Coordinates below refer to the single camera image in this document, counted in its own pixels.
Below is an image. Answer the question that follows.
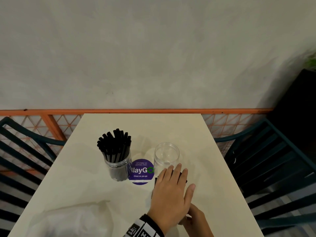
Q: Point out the green leafy plant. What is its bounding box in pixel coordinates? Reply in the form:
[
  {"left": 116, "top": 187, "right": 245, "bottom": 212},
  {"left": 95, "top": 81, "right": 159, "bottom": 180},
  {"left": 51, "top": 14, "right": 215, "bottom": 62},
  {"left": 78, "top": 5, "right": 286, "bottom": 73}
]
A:
[{"left": 305, "top": 53, "right": 316, "bottom": 71}]

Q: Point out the person's right hand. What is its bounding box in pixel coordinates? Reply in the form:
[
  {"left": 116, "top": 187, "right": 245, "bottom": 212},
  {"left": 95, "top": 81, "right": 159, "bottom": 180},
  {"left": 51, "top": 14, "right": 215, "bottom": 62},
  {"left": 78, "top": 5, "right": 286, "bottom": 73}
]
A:
[{"left": 179, "top": 203, "right": 215, "bottom": 237}]

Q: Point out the black white marker wristband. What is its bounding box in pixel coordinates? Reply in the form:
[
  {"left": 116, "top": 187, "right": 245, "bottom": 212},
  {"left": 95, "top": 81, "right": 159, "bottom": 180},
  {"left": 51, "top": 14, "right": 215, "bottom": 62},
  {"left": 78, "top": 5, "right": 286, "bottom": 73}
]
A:
[{"left": 123, "top": 214, "right": 165, "bottom": 237}]

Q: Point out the black straw bundle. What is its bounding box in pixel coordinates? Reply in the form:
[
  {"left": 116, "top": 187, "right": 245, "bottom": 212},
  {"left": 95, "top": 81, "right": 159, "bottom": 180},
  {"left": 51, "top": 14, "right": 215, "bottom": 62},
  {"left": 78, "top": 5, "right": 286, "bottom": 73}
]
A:
[
  {"left": 151, "top": 171, "right": 189, "bottom": 199},
  {"left": 96, "top": 128, "right": 132, "bottom": 182}
]

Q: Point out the round purple sticker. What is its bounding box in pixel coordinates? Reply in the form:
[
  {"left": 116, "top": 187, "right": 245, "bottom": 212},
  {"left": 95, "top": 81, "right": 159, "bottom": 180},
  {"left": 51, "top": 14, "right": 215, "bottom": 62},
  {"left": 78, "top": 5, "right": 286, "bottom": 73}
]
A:
[{"left": 127, "top": 159, "right": 155, "bottom": 185}]

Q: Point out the black planter box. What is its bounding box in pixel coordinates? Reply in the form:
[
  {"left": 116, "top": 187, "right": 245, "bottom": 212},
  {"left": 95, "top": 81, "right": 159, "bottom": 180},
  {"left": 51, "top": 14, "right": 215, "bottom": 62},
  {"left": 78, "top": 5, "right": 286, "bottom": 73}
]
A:
[{"left": 266, "top": 69, "right": 316, "bottom": 161}]

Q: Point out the person's left hand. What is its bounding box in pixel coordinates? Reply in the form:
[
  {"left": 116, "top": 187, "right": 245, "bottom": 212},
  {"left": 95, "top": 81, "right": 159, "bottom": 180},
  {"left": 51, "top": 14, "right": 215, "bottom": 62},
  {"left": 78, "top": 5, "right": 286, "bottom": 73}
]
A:
[{"left": 147, "top": 163, "right": 196, "bottom": 235}]

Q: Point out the orange mesh fence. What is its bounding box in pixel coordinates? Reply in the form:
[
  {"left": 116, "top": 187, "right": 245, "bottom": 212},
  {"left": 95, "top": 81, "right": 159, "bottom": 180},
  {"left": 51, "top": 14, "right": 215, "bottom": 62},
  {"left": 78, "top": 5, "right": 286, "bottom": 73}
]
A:
[{"left": 0, "top": 108, "right": 273, "bottom": 175}]

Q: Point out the clear plastic bag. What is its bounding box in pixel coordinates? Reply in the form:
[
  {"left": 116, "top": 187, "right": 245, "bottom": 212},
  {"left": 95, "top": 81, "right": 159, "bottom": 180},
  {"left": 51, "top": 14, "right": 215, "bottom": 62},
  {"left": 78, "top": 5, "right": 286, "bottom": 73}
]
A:
[{"left": 27, "top": 199, "right": 118, "bottom": 237}]

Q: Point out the clear plastic jar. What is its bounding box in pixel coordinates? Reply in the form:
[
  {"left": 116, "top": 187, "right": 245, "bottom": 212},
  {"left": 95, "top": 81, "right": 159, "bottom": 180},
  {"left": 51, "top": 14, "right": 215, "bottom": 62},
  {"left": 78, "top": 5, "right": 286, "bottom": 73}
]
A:
[
  {"left": 103, "top": 153, "right": 132, "bottom": 182},
  {"left": 154, "top": 142, "right": 180, "bottom": 176}
]

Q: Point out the dark green slatted chair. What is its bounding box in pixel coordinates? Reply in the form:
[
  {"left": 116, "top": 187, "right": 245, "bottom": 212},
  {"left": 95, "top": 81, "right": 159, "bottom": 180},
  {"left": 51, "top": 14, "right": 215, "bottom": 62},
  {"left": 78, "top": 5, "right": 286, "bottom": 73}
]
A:
[
  {"left": 0, "top": 117, "right": 66, "bottom": 232},
  {"left": 214, "top": 118, "right": 316, "bottom": 232}
]

